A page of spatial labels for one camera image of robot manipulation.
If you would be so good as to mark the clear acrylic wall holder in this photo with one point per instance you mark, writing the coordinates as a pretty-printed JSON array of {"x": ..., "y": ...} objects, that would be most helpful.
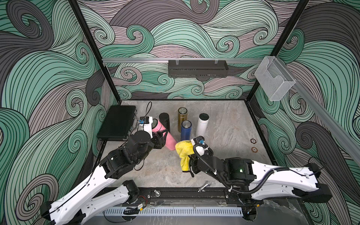
[{"x": 274, "y": 77}]

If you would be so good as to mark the silver bolt on rail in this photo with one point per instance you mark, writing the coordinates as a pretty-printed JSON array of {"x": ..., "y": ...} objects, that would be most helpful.
[{"x": 201, "y": 189}]

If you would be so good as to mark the white thermos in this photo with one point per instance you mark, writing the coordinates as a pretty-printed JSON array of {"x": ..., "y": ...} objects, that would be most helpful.
[{"x": 202, "y": 124}]

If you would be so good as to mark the blue thermos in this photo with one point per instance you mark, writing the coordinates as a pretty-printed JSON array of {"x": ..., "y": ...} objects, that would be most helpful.
[{"x": 186, "y": 128}]

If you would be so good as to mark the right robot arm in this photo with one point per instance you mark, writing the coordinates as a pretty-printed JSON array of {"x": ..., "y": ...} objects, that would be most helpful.
[{"x": 257, "y": 181}]

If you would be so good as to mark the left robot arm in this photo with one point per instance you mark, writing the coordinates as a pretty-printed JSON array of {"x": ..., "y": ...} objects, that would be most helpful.
[{"x": 83, "y": 201}]

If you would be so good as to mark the black thermos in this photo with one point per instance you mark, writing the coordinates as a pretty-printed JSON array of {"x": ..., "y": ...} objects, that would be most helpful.
[{"x": 165, "y": 120}]

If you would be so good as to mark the white slotted cable duct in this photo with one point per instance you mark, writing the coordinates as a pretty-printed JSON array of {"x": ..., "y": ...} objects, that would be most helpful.
[{"x": 191, "y": 211}]

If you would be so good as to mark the pink thermos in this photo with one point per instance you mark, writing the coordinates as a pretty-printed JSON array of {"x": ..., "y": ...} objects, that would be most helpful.
[{"x": 161, "y": 137}]

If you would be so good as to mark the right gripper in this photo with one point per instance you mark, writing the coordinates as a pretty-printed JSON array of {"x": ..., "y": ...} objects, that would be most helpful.
[{"x": 195, "y": 162}]

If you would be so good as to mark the black wall shelf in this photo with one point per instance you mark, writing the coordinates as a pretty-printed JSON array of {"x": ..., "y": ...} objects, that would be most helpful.
[{"x": 197, "y": 68}]

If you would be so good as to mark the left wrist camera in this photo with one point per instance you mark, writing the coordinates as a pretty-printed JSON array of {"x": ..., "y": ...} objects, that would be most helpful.
[{"x": 146, "y": 124}]

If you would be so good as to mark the silver knob on rail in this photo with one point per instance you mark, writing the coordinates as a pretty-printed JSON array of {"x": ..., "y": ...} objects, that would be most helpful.
[{"x": 157, "y": 193}]

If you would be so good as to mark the gold thermos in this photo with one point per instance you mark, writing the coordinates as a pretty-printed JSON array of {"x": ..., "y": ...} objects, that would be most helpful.
[{"x": 182, "y": 116}]

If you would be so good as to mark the yellow grey cleaning cloth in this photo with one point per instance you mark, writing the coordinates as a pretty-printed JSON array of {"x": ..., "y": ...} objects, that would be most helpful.
[{"x": 184, "y": 149}]

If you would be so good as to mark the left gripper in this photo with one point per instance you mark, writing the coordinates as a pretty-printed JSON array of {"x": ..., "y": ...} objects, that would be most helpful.
[{"x": 157, "y": 141}]

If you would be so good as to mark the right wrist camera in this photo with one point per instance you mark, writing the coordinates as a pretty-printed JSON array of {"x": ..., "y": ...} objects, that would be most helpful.
[{"x": 199, "y": 144}]

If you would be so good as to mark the black hard case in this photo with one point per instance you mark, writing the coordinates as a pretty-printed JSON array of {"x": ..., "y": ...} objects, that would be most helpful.
[{"x": 118, "y": 123}]

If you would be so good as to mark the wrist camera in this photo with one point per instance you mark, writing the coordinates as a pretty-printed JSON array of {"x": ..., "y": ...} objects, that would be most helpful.
[
  {"x": 199, "y": 144},
  {"x": 146, "y": 124}
]

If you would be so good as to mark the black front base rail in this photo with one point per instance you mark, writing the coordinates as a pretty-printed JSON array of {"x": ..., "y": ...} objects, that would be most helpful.
[{"x": 191, "y": 193}]

